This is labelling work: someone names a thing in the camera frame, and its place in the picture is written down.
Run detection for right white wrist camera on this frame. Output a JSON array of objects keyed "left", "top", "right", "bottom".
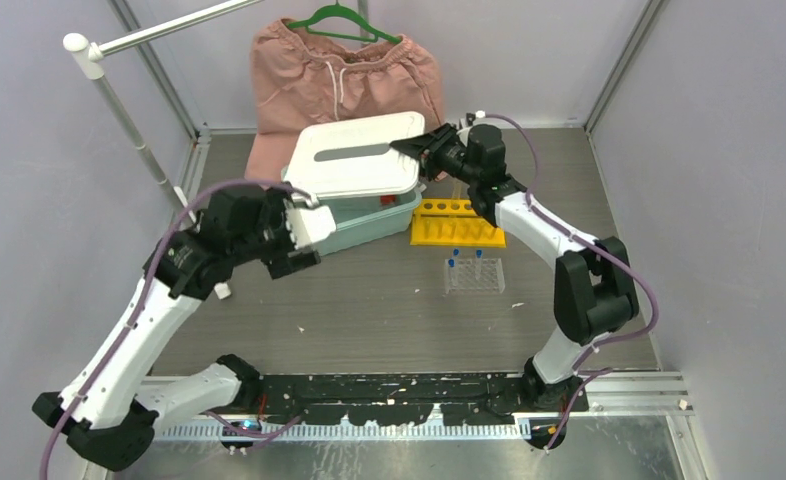
[{"left": 457, "top": 110, "right": 486, "bottom": 140}]

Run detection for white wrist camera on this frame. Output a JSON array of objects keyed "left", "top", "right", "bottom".
[
  {"left": 457, "top": 110, "right": 486, "bottom": 140},
  {"left": 285, "top": 194, "right": 337, "bottom": 250}
]

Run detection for yellow test tube rack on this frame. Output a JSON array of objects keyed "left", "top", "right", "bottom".
[{"left": 410, "top": 198, "right": 507, "bottom": 248}]

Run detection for white plastic tray lid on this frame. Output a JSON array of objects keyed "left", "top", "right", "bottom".
[{"left": 282, "top": 111, "right": 425, "bottom": 200}]

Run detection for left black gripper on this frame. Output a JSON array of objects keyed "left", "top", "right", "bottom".
[{"left": 230, "top": 183, "right": 320, "bottom": 277}]

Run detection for white metal clothes rack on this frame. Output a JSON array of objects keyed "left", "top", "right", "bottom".
[{"left": 63, "top": 1, "right": 254, "bottom": 214}]

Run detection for teal plastic bin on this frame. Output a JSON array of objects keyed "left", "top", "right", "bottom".
[{"left": 310, "top": 186, "right": 421, "bottom": 255}]

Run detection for white red wash bottle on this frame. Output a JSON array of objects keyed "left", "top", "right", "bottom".
[{"left": 379, "top": 195, "right": 397, "bottom": 206}]

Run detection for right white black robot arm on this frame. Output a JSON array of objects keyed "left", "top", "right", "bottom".
[{"left": 390, "top": 124, "right": 640, "bottom": 411}]

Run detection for green clothes hanger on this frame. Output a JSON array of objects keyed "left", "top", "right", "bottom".
[{"left": 286, "top": 1, "right": 402, "bottom": 45}]

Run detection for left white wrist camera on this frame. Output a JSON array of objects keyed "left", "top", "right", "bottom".
[{"left": 285, "top": 194, "right": 337, "bottom": 250}]

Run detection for pink shorts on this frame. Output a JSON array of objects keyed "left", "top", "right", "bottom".
[{"left": 244, "top": 18, "right": 445, "bottom": 181}]

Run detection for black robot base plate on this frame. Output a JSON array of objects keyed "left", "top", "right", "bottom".
[{"left": 214, "top": 372, "right": 582, "bottom": 427}]

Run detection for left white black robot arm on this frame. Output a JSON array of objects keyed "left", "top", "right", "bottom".
[{"left": 32, "top": 179, "right": 336, "bottom": 472}]

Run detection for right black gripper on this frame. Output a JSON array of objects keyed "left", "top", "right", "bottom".
[{"left": 389, "top": 123, "right": 479, "bottom": 187}]

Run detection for clear well plate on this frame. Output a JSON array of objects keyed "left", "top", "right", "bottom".
[{"left": 443, "top": 257, "right": 506, "bottom": 295}]

